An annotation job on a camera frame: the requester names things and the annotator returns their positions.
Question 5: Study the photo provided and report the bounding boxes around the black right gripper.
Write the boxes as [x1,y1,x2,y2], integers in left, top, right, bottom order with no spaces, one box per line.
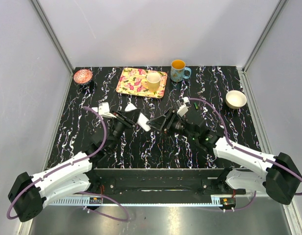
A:
[147,107,198,141]

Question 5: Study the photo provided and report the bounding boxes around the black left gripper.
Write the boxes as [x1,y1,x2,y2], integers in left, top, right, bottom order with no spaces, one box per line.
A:
[108,108,142,151]

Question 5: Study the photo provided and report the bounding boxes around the white remote control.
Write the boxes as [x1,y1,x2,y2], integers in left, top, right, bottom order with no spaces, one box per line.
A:
[125,103,151,132]

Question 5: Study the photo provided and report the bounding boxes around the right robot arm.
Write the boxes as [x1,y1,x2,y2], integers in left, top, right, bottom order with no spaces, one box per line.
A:
[147,109,302,205]

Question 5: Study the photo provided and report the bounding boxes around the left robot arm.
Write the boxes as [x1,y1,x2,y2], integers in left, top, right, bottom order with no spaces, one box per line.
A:
[6,106,141,222]

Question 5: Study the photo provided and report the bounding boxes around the floral serving tray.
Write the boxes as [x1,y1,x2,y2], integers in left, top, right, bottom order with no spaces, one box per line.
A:
[116,67,168,99]

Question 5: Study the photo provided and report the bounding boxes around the yellow mug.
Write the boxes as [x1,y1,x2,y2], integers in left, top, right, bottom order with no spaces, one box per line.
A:
[141,72,161,92]

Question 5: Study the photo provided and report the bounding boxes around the blue patterned mug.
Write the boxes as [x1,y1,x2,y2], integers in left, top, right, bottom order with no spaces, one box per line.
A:
[170,59,192,82]

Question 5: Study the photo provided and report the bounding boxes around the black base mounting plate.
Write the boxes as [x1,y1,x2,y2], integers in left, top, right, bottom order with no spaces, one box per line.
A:
[86,168,246,204]

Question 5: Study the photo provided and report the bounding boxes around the pink patterned bowl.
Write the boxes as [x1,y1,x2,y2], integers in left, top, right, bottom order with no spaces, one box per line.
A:
[73,69,93,85]

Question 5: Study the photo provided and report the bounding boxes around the cream bowl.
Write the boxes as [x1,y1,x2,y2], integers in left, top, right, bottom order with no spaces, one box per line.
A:
[226,90,247,110]

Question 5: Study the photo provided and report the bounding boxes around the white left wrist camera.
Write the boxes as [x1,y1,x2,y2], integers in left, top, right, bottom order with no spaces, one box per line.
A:
[92,102,115,118]

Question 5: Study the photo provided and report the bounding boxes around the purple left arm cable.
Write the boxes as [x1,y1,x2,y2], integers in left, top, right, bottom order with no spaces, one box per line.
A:
[6,106,130,222]

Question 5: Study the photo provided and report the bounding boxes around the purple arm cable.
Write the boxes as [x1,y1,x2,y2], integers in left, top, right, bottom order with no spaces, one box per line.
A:
[187,97,302,212]
[6,106,130,222]

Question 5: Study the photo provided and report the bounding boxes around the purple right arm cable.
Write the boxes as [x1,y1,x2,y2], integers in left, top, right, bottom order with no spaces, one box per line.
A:
[187,97,302,212]

